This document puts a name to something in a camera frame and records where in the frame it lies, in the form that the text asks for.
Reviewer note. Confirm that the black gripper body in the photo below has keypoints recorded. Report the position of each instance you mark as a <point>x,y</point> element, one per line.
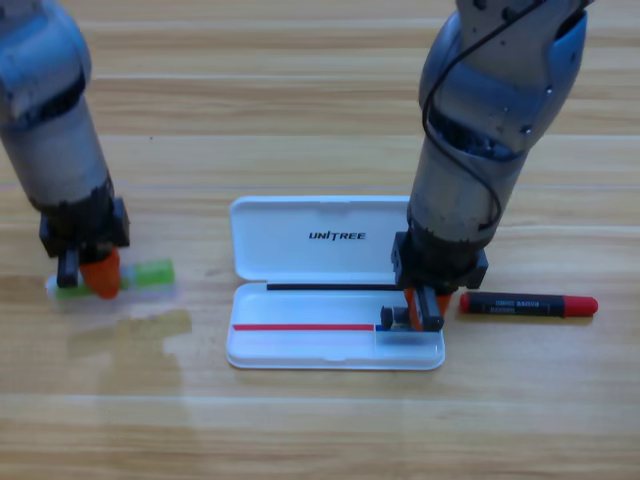
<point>85,230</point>
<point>440,265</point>

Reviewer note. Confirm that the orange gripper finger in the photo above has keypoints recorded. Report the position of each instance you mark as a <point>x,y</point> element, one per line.
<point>412,307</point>
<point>102,277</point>

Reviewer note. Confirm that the small black sharpener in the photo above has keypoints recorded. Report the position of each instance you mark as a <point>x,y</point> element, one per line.
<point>392,317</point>

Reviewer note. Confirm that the green white glue stick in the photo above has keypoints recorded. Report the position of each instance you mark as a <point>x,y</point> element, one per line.
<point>150,272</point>

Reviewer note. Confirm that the red black marker pen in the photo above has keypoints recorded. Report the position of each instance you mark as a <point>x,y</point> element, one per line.
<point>525,304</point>

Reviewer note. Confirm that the white Unitree pencil case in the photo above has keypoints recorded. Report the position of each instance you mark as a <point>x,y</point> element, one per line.
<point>310,310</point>

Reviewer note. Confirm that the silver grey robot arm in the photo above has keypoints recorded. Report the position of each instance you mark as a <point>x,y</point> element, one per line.
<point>460,200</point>
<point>50,150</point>

